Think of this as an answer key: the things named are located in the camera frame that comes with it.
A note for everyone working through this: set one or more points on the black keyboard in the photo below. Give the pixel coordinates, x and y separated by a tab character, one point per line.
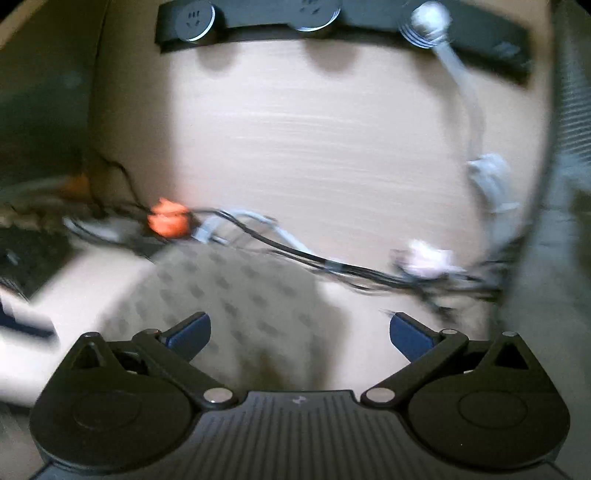
30	258

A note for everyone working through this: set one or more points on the right dark monitor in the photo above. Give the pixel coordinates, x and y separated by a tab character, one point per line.
548	300

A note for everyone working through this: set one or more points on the left dark monitor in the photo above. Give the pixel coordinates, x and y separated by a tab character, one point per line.
48	54

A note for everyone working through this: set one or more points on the black power strip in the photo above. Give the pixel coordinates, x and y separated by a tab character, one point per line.
478	35

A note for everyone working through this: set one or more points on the dark monitor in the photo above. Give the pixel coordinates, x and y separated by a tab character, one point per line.
548	300
48	54

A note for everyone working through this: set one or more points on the orange round toy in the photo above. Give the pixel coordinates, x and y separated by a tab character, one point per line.
169	219

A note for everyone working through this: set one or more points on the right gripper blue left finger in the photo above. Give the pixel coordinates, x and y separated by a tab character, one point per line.
188	337

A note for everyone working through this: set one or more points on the white connector plug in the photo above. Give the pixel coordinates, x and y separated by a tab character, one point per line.
425	261

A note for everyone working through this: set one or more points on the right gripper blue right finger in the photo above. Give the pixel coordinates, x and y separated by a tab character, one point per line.
412	338

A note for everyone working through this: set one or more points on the brown dotted knit garment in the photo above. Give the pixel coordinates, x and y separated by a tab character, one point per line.
271	326

